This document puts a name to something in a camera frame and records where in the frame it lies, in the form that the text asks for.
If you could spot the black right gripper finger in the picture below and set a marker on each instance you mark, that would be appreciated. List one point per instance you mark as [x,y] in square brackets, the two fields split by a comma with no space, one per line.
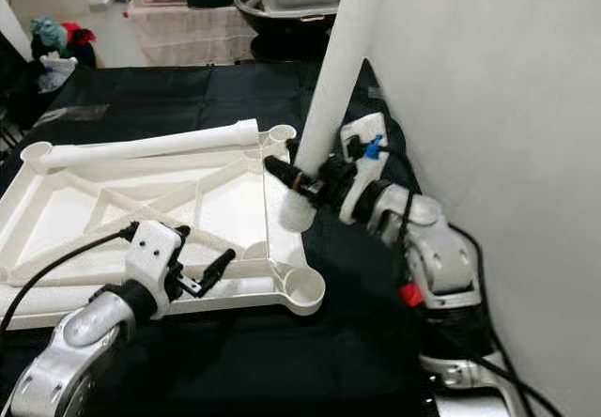
[282,168]

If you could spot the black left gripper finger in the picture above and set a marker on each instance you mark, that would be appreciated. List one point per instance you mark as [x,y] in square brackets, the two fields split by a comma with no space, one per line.
[216,267]

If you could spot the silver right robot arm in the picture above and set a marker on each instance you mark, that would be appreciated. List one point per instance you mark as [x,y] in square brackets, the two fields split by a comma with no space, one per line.
[441,257]

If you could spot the tan rubber band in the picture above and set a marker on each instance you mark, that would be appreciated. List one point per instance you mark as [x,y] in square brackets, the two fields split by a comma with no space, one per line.
[301,184]

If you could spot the white plastic table top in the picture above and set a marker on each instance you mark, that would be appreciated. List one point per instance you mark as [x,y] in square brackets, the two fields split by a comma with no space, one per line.
[235,201]

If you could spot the black table cloth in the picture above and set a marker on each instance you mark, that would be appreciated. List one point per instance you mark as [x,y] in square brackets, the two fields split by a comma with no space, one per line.
[197,93]

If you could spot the black round tub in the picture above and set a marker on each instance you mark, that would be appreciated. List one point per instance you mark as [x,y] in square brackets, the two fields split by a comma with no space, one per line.
[282,37]

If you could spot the beige cloth cover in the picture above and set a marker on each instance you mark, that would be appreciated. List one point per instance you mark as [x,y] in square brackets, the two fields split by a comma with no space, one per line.
[188,37]

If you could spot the red cloth item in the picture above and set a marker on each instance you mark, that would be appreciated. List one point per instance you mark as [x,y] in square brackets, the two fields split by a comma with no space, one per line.
[80,34]

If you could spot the teal plush toy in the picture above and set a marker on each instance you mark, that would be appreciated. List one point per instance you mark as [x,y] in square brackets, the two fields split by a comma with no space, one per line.
[47,34]

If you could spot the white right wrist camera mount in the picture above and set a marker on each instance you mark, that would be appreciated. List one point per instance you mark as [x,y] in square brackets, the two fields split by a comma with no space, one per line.
[362,196]

